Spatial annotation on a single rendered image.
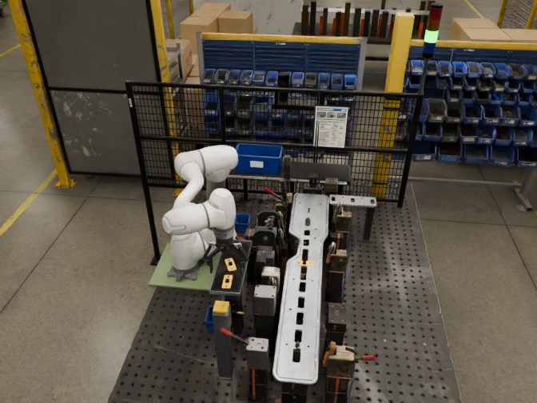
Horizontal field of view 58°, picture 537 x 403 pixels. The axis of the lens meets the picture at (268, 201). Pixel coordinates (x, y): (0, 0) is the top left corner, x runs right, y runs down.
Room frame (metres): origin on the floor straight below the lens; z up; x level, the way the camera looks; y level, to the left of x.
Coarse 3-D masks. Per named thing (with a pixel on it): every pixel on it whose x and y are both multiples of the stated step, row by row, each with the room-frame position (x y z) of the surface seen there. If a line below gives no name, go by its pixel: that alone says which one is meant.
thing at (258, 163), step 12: (240, 144) 2.93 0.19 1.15; (252, 144) 2.92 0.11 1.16; (240, 156) 2.77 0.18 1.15; (252, 156) 2.76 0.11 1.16; (264, 156) 2.91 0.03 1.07; (276, 156) 2.90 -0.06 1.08; (240, 168) 2.78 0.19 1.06; (252, 168) 2.76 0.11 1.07; (264, 168) 2.75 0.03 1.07; (276, 168) 2.74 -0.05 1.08
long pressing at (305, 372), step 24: (312, 216) 2.32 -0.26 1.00; (312, 240) 2.10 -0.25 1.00; (288, 264) 1.90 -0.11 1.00; (312, 264) 1.90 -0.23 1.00; (288, 288) 1.72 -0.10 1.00; (312, 288) 1.72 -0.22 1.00; (288, 312) 1.57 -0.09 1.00; (312, 312) 1.57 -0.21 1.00; (288, 336) 1.43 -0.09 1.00; (312, 336) 1.43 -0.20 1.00; (288, 360) 1.30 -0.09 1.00; (312, 360) 1.30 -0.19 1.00; (312, 384) 1.20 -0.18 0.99
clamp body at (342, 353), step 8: (336, 352) 1.30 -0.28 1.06; (344, 352) 1.30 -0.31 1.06; (352, 352) 1.31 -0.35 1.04; (328, 360) 1.27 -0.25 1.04; (336, 360) 1.26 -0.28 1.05; (344, 360) 1.26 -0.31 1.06; (352, 360) 1.26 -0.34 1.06; (328, 368) 1.27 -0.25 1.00; (336, 368) 1.26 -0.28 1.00; (344, 368) 1.26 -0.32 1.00; (352, 368) 1.25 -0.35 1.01; (328, 376) 1.26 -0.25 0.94; (336, 376) 1.26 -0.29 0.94; (344, 376) 1.26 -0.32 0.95; (352, 376) 1.27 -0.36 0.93; (328, 384) 1.27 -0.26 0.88; (336, 384) 1.26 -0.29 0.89; (344, 384) 1.27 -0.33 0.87; (328, 392) 1.27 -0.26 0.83; (336, 392) 1.26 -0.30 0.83; (344, 392) 1.27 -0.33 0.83; (320, 400) 1.31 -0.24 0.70; (328, 400) 1.26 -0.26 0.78; (336, 400) 1.26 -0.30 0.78; (344, 400) 1.26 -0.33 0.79
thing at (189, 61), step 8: (168, 40) 5.71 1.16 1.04; (176, 40) 5.71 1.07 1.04; (184, 40) 5.70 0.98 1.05; (184, 48) 5.40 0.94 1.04; (168, 56) 5.14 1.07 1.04; (184, 56) 5.30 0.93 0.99; (192, 56) 5.74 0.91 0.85; (184, 64) 5.26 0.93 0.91; (192, 64) 5.78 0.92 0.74; (184, 72) 5.22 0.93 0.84; (192, 72) 5.48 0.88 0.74; (184, 80) 5.19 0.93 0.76; (192, 80) 5.23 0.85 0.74; (192, 96) 4.95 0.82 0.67; (200, 96) 4.95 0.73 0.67; (176, 104) 5.27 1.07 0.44; (200, 104) 4.95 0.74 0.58; (192, 112) 4.95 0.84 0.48; (184, 120) 4.99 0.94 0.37; (192, 120) 4.95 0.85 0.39; (200, 120) 4.95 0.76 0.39; (192, 128) 4.95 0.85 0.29; (200, 128) 4.95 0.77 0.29; (192, 136) 4.95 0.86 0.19; (200, 136) 4.95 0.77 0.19; (184, 144) 4.96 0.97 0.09
